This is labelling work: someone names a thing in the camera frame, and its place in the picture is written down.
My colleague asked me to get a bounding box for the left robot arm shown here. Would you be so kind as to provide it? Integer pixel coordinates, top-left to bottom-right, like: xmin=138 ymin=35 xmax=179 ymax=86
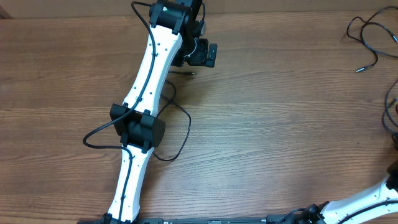
xmin=104 ymin=1 xmax=218 ymax=223

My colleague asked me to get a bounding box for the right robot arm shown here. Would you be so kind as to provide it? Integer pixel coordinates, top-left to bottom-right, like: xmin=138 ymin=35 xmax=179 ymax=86
xmin=296 ymin=162 xmax=397 ymax=224

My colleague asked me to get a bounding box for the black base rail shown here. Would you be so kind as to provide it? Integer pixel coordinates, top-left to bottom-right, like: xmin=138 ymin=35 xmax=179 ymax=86
xmin=77 ymin=213 xmax=312 ymax=224

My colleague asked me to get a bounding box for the black USB cable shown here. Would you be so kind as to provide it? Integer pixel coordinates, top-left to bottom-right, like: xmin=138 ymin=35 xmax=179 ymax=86
xmin=381 ymin=79 xmax=398 ymax=147

